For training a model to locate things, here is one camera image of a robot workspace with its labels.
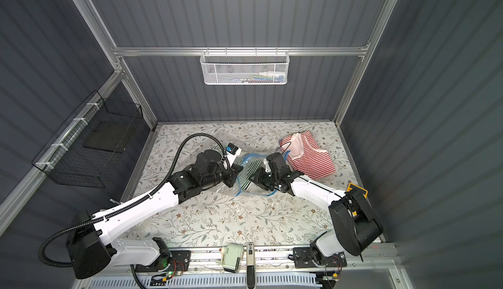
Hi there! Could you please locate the green striped garment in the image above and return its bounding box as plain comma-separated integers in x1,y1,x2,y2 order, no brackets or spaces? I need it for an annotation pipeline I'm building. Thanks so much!
210,149,274,197

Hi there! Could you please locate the clear vacuum bag blue zipper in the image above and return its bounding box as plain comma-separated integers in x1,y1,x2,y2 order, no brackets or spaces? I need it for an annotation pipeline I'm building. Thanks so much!
164,133,293,202

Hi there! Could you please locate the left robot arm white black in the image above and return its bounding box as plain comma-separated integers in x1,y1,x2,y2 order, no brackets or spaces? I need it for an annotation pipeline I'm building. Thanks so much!
66,144,242,279

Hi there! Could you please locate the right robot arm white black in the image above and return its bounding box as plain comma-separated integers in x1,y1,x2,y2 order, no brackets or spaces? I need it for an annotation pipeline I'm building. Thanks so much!
249,153,384,267

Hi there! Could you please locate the yellow calculator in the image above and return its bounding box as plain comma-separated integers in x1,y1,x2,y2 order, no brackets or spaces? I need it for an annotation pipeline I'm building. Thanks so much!
346,183,368,198

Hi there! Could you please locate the white glue bottle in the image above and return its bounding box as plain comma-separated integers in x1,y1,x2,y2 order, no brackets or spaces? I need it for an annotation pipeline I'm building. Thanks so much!
259,72,286,80

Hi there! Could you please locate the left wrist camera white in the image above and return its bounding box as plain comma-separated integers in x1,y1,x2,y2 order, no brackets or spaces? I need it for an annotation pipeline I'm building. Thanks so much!
225,143,242,165

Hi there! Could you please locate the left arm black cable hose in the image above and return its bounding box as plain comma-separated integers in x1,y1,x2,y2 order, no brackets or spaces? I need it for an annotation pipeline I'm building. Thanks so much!
37,133,231,269

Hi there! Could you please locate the black handle on rail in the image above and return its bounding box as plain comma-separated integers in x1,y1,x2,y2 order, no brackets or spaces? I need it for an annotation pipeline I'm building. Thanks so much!
246,243,257,289

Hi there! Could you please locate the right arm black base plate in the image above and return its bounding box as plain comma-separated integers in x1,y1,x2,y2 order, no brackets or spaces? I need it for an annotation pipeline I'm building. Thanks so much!
288,247,347,269

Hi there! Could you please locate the pale green box on rail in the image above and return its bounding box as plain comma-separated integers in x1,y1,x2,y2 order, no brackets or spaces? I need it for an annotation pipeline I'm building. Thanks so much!
221,243,244,273

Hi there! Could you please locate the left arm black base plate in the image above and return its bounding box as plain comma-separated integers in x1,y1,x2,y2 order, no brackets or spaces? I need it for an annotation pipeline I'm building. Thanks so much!
135,250,191,273

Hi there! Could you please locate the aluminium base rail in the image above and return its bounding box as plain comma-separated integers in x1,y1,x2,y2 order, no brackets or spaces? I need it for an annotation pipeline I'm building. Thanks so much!
73,243,412,288

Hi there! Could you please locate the white wire wall basket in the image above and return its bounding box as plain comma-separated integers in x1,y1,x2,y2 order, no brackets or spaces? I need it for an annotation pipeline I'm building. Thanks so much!
200,51,290,85

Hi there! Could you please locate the black wire wall basket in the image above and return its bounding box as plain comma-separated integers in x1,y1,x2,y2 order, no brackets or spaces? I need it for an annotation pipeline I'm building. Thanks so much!
31,92,144,189

